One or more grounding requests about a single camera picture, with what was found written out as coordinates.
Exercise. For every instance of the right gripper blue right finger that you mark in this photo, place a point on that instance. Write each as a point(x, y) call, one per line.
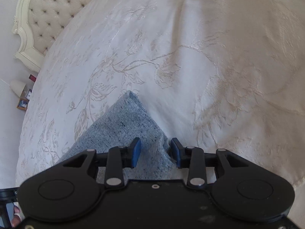
point(181, 154)

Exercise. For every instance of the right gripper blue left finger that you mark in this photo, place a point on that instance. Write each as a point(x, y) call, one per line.
point(130, 155)

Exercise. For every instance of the grey knit pants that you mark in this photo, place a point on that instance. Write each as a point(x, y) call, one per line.
point(124, 121)

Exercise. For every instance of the person's left hand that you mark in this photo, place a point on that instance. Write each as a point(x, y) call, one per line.
point(16, 220)

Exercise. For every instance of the cream embroidered bedspread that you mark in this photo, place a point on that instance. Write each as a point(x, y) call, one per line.
point(213, 73)

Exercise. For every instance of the small white alarm clock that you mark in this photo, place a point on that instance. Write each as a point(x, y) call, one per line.
point(28, 95)

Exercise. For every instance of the white table lamp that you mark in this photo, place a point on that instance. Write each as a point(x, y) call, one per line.
point(18, 87)

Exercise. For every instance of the red book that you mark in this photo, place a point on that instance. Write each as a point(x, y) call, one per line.
point(32, 78)

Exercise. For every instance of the cream tufted headboard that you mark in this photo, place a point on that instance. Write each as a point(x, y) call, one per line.
point(39, 23)

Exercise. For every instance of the wooden picture frame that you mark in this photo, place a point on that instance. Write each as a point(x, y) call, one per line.
point(23, 104)

